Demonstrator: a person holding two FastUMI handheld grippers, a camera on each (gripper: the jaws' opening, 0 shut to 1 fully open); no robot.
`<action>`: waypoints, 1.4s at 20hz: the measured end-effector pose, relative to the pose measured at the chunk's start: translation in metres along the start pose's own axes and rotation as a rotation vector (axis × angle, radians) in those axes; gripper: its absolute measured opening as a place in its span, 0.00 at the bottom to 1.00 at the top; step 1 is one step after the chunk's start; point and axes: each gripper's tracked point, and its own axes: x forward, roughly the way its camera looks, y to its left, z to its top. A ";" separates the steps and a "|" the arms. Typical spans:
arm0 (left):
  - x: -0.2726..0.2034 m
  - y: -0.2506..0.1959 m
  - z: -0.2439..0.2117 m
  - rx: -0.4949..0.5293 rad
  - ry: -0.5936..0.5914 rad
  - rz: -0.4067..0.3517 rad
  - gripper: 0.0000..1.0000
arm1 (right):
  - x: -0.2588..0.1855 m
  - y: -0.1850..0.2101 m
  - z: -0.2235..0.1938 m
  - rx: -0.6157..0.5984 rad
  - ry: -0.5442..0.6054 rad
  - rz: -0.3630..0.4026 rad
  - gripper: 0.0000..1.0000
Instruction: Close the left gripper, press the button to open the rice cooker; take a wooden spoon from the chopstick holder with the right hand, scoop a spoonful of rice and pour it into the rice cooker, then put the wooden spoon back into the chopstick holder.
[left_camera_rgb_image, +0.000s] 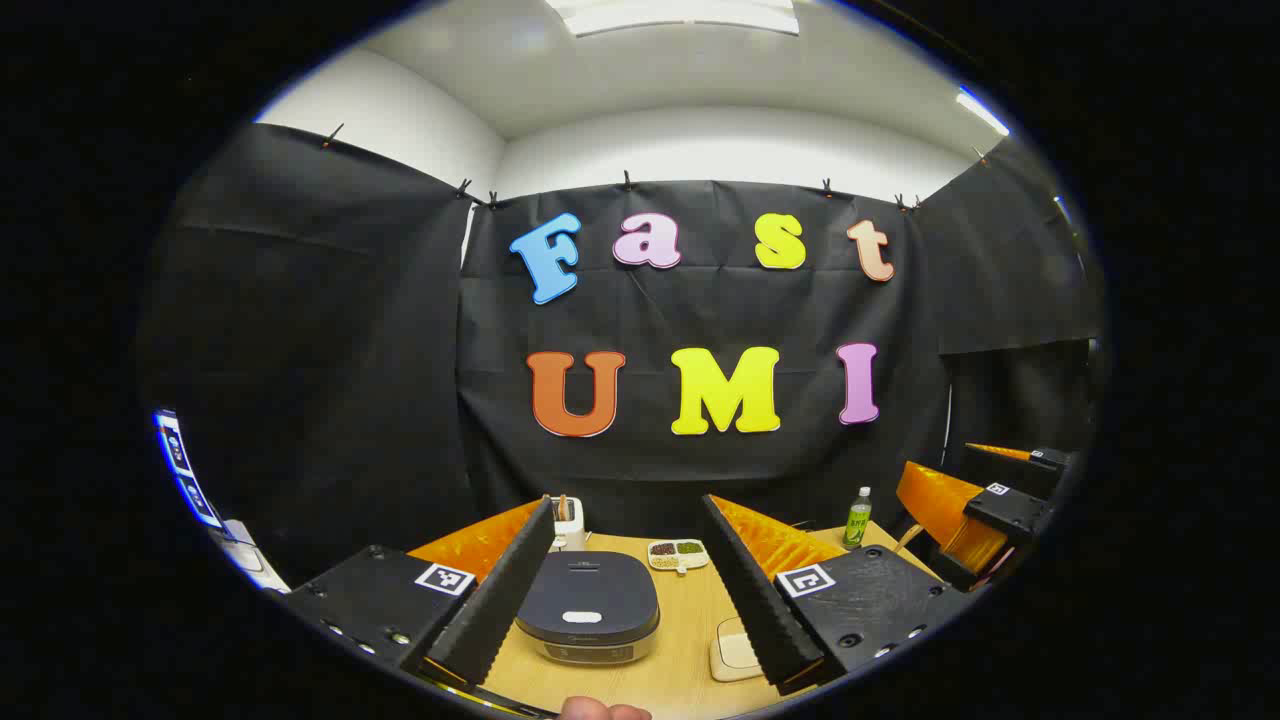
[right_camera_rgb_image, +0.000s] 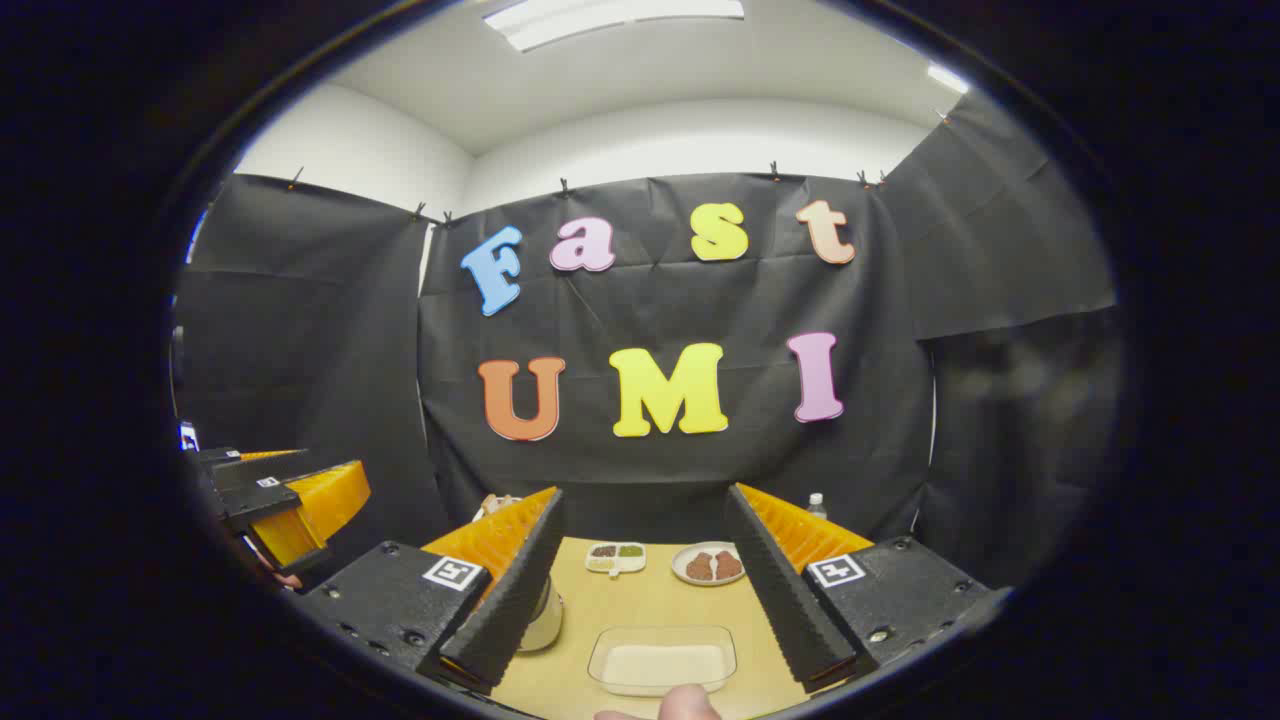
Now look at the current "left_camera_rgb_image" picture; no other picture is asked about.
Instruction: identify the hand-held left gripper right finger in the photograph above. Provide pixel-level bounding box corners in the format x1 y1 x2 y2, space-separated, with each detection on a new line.
700 494 966 698

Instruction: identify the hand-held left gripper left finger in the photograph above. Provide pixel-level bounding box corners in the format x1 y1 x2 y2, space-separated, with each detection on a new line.
285 497 558 691

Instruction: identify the dark grey rice cooker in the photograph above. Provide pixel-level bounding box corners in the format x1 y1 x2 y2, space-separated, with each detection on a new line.
515 550 661 666

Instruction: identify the clear glass tray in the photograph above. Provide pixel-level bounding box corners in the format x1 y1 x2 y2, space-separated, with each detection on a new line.
709 616 767 684

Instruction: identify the white divided bean dish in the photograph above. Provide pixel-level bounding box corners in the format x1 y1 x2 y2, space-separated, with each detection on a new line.
647 539 711 576

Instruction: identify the green tea bottle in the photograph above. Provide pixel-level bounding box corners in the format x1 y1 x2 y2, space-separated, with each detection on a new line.
842 487 874 550

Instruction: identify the white box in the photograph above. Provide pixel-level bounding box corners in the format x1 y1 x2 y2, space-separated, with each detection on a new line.
212 518 291 593

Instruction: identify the black backdrop cloth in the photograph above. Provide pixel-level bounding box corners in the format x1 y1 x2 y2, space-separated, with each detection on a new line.
140 122 1106 591

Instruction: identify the small ceiling light panel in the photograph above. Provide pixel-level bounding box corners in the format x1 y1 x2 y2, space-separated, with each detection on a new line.
955 87 1011 137

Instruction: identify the large ceiling light panel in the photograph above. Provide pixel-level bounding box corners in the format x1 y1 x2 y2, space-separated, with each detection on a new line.
545 0 801 38

